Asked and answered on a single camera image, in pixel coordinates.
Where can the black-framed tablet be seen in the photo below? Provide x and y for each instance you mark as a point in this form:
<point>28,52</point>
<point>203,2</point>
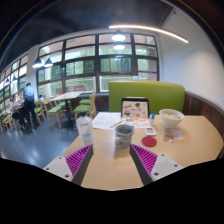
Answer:
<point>135,109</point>

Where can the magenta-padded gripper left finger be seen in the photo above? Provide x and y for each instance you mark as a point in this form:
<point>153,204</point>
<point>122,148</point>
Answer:
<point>78,160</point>

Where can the colourful printed leaflets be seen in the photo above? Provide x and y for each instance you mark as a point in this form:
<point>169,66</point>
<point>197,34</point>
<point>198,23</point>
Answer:
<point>136,122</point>

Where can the long curved linear light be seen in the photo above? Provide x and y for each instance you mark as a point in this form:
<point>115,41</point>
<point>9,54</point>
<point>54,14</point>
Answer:
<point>150,29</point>

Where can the green padded bench backrest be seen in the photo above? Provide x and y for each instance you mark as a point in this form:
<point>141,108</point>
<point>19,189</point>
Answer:
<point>146,91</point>

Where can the light wooden dining table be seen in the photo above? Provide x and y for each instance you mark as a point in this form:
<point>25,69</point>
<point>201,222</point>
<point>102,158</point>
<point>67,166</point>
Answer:
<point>68,96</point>

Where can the wooden chairs with green seats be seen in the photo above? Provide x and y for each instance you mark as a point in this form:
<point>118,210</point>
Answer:
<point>56,109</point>

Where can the pendant ceiling lamps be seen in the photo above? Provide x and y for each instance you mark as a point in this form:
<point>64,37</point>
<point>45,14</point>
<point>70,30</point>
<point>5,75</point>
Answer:
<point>118,36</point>

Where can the small blue-capped tube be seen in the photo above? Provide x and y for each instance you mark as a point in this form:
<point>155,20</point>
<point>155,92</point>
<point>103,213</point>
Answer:
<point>152,118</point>

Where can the clear plastic water bottle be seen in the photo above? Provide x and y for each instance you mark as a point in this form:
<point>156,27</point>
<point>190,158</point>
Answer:
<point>85,130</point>

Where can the flat round red coaster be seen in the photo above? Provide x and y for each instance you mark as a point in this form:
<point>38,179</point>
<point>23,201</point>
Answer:
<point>149,141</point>

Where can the white bowl of food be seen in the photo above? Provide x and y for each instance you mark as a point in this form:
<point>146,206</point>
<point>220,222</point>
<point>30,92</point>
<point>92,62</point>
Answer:
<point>171,117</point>

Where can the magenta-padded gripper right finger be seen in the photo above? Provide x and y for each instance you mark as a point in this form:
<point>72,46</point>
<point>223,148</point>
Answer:
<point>146,159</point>

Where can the white printed paper booklet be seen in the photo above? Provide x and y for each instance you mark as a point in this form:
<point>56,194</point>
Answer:
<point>106,120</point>

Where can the green speckled enamel mug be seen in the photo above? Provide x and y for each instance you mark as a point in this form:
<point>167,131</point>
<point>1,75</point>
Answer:
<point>124,138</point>

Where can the person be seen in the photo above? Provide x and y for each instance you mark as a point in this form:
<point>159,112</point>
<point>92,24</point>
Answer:
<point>29,100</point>
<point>17,108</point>

